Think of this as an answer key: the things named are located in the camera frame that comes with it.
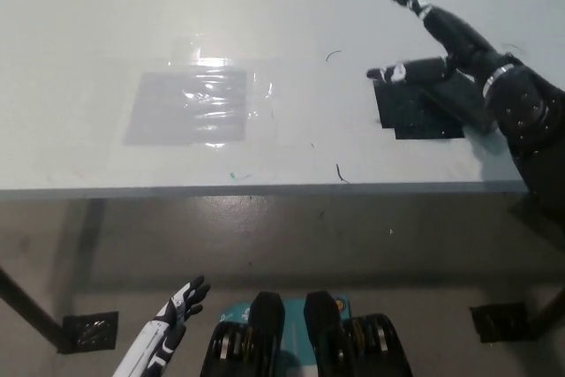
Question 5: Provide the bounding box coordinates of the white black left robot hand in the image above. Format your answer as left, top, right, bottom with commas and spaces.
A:
113, 275, 212, 377

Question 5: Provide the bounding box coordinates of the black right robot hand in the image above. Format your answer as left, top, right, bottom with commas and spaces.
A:
365, 0, 516, 87

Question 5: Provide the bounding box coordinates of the black tape patch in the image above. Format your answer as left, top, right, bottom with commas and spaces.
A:
373, 79, 464, 140

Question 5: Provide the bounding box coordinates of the black table leg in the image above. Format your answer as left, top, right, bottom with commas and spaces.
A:
0, 264, 74, 354

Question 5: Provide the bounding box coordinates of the clear plastic film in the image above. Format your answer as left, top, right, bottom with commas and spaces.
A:
125, 34, 283, 153

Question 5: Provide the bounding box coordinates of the grey paper sheet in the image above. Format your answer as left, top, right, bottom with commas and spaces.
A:
122, 71, 247, 147

